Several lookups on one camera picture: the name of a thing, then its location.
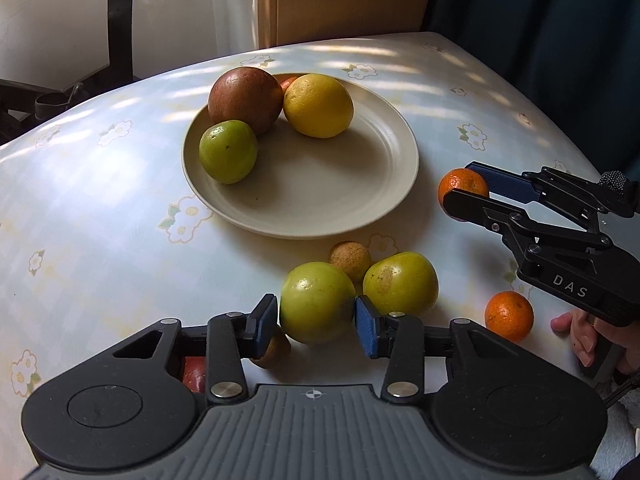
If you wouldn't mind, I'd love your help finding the brown kiwi fruit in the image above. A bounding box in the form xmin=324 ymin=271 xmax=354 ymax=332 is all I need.
xmin=329 ymin=240 xmax=372 ymax=284
xmin=250 ymin=326 xmax=292 ymax=370

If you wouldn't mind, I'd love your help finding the small orange mandarin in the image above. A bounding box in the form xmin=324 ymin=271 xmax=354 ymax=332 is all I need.
xmin=280 ymin=74 xmax=299 ymax=92

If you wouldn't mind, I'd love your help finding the dull brownish red apple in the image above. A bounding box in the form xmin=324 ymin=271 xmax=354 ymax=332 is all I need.
xmin=207 ymin=66 xmax=284 ymax=136

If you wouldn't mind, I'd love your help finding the yellow lemon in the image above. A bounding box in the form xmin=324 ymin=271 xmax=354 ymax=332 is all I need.
xmin=283 ymin=74 xmax=354 ymax=139

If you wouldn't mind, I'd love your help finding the green apple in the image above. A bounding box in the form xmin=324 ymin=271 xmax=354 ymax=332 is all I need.
xmin=280 ymin=262 xmax=356 ymax=344
xmin=362 ymin=252 xmax=439 ymax=316
xmin=198 ymin=119 xmax=258 ymax=184

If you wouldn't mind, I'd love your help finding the dark teal curtain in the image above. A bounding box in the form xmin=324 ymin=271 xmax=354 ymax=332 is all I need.
xmin=422 ymin=0 xmax=639 ymax=180

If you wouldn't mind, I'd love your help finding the cream round plate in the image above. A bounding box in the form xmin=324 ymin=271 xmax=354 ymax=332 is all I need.
xmin=181 ymin=82 xmax=420 ymax=240

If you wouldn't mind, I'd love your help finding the person right hand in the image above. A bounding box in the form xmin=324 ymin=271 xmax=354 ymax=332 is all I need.
xmin=550 ymin=309 xmax=640 ymax=375

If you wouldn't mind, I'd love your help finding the shiny red apple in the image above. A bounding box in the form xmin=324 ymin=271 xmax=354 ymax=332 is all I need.
xmin=182 ymin=356 xmax=206 ymax=393

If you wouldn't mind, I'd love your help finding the floral plaid tablecloth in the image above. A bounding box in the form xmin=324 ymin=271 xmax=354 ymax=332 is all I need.
xmin=1 ymin=32 xmax=598 ymax=479

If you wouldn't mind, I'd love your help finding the black exercise bike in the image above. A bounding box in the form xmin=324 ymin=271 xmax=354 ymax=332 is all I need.
xmin=1 ymin=0 xmax=136 ymax=142

